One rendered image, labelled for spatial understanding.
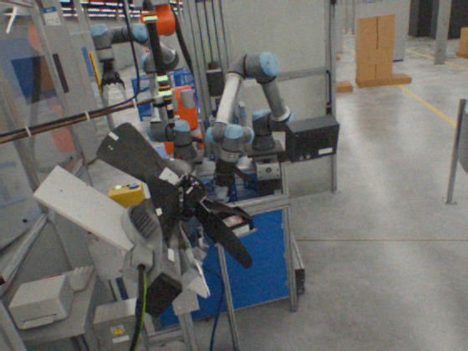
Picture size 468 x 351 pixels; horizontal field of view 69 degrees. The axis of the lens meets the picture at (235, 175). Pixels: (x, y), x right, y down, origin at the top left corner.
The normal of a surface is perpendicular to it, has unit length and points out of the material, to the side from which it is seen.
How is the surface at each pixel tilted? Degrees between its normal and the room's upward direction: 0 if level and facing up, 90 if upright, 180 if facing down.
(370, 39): 90
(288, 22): 90
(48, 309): 90
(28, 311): 90
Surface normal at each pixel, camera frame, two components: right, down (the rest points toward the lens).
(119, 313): -0.12, -0.91
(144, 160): 0.58, -0.33
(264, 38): 0.21, 0.37
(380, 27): -0.18, 0.41
